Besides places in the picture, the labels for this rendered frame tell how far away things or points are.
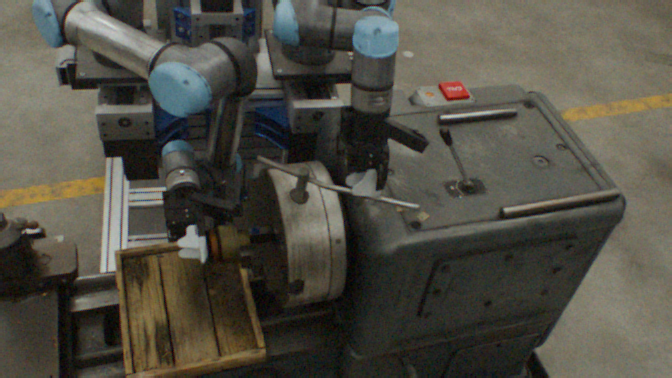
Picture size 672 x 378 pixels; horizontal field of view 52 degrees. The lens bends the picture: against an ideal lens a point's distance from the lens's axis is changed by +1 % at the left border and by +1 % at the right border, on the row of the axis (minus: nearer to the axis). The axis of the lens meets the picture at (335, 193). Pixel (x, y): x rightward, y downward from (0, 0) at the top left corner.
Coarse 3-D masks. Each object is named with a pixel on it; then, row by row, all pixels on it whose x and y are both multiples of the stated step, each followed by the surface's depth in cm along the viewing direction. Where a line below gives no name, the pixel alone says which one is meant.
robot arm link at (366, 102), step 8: (352, 88) 119; (392, 88) 119; (352, 96) 120; (360, 96) 118; (368, 96) 117; (376, 96) 117; (384, 96) 118; (392, 96) 120; (352, 104) 120; (360, 104) 119; (368, 104) 118; (376, 104) 118; (384, 104) 119; (368, 112) 119; (376, 112) 119
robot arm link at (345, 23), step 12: (348, 12) 122; (360, 12) 123; (372, 12) 124; (384, 12) 126; (336, 24) 121; (348, 24) 121; (336, 36) 122; (348, 36) 122; (336, 48) 124; (348, 48) 124
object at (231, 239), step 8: (232, 224) 147; (208, 232) 146; (216, 232) 146; (224, 232) 145; (232, 232) 146; (240, 232) 147; (248, 232) 148; (208, 240) 144; (216, 240) 145; (224, 240) 145; (232, 240) 145; (240, 240) 146; (248, 240) 147; (208, 248) 144; (216, 248) 144; (224, 248) 144; (232, 248) 145; (208, 256) 149; (216, 256) 145; (224, 256) 145; (232, 256) 146; (224, 264) 148
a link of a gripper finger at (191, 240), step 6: (192, 228) 147; (192, 234) 146; (180, 240) 145; (186, 240) 145; (192, 240) 145; (198, 240) 145; (204, 240) 145; (180, 246) 144; (186, 246) 144; (192, 246) 144; (198, 246) 144; (204, 246) 144; (204, 252) 144; (204, 258) 144
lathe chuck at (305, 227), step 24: (264, 168) 150; (288, 192) 140; (312, 192) 141; (288, 216) 137; (312, 216) 138; (288, 240) 136; (312, 240) 138; (288, 264) 138; (312, 264) 139; (312, 288) 142
